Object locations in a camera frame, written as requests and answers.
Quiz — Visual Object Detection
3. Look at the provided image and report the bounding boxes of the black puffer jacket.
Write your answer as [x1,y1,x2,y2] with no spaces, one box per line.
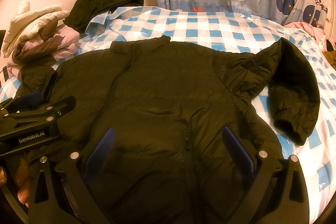
[17,36,320,223]

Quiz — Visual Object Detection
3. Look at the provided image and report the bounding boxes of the pink clothes by curtain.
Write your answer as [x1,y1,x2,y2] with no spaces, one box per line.
[284,22,335,52]

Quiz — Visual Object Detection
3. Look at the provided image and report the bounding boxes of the person left hand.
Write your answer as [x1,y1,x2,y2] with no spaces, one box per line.
[11,155,31,208]

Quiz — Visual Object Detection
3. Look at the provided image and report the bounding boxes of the striped pillow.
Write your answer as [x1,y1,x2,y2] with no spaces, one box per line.
[0,66,11,88]

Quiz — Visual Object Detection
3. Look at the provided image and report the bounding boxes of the pink brown folded jacket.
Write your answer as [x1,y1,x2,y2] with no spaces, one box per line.
[6,19,80,79]

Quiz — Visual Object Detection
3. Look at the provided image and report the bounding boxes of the blue white checkered bed cover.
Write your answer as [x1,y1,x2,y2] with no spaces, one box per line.
[1,7,335,223]

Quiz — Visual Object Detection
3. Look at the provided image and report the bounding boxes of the black garment by wall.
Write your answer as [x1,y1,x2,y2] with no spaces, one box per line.
[64,0,144,33]

